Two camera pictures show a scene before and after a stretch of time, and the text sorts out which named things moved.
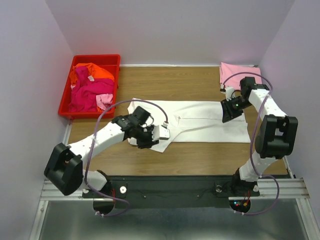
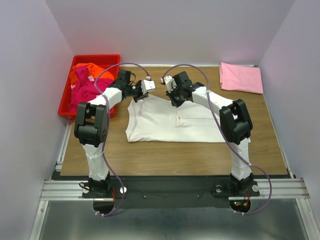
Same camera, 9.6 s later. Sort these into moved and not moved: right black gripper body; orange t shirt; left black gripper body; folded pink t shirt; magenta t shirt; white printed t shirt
Moved: left black gripper body; right black gripper body
Not moved: magenta t shirt; folded pink t shirt; white printed t shirt; orange t shirt
